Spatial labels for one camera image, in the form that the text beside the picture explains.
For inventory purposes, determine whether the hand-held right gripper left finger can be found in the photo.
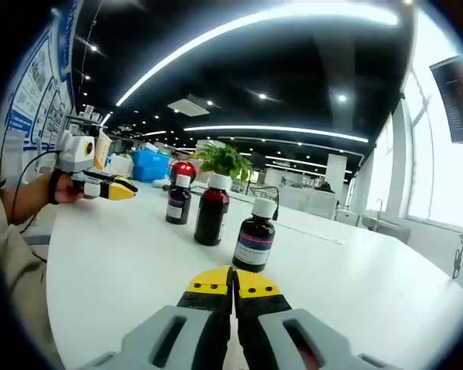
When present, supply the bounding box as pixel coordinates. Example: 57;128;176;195
76;264;234;370

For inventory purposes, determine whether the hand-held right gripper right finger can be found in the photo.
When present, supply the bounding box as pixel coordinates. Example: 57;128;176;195
233;268;402;370

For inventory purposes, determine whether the small dark medicine bottle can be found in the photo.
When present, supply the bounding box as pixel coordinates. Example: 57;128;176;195
165;173;193;226
231;197;276;274

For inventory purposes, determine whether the tall red medicine bottle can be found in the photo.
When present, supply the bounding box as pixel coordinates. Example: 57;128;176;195
194;173;231;247

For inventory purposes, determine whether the white plastic bag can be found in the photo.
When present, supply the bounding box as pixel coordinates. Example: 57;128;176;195
110;153;135;179

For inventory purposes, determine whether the tall beige paper box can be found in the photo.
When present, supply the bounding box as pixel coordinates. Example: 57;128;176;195
93;129;112;171

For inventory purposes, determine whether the metal storage shelf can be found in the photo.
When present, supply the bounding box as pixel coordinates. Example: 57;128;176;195
67;103;103;134

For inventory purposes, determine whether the black barcode scanner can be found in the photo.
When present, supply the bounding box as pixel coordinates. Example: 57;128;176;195
168;161;198;193

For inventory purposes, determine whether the white table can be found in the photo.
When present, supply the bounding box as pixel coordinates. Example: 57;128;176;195
46;180;463;370

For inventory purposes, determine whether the white power strip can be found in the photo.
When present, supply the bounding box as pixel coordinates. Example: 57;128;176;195
277;221;346;246

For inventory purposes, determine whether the ceiling air vent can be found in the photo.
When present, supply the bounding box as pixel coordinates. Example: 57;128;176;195
167;98;211;117

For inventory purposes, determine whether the green potted plant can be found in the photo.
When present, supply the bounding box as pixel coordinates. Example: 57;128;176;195
194;141;255;186

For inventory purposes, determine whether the person's beige shirt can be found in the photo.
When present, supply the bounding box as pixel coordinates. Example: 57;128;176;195
0;184;65;370

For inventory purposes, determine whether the steel sink with faucet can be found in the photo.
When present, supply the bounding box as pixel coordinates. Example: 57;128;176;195
360;198;412;244

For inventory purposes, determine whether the ceiling light strip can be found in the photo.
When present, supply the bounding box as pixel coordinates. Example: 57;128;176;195
183;125;370;143

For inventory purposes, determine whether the long curved ceiling light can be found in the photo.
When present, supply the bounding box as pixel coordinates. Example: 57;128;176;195
115;5;398;108

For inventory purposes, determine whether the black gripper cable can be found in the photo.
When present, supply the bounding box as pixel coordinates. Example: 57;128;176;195
0;149;61;265

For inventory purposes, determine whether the blue white wall poster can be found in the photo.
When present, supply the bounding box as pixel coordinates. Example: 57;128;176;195
7;0;78;147

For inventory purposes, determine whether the black cable with plug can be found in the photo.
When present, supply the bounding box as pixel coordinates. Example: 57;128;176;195
254;186;281;223

